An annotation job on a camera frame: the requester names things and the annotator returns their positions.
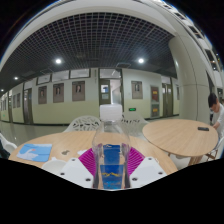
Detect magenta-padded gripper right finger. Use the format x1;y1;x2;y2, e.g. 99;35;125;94
128;147;168;189

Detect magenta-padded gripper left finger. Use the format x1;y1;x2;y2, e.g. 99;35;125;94
59;148;100;189

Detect clear water bottle blue label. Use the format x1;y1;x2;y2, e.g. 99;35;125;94
91;103;132;191

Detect white paper cup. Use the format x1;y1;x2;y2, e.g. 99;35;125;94
41;157;68;176

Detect blue and white booklet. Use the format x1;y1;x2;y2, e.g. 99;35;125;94
16;143;53;163

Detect round wooden side table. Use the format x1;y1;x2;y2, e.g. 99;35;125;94
142;118;219;167

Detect white lattice-back chair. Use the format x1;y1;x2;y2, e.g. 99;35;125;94
63;115;102;133
120;112;150;137

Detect person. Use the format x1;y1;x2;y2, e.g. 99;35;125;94
207;92;224;139

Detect round ceiling lights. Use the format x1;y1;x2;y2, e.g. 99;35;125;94
13;58;145;81

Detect framed wall portraits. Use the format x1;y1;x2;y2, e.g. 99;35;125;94
12;80;144;108

